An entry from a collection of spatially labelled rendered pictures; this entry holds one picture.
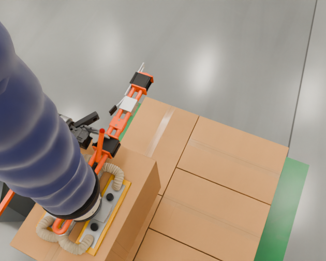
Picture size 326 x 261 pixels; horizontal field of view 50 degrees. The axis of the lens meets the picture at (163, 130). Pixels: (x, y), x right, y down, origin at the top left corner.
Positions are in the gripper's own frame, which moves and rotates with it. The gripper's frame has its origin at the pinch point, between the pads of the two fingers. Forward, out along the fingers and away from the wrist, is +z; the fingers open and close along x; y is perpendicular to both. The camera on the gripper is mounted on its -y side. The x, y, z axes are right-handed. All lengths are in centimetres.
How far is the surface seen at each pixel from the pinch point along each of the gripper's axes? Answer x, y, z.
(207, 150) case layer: -65, -41, 35
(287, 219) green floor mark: -119, -37, 101
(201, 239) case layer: -65, 11, 51
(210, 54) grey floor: -120, -157, -2
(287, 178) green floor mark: -119, -67, 93
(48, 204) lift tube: 27.6, 37.8, 3.6
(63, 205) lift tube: 22.3, 35.5, 6.0
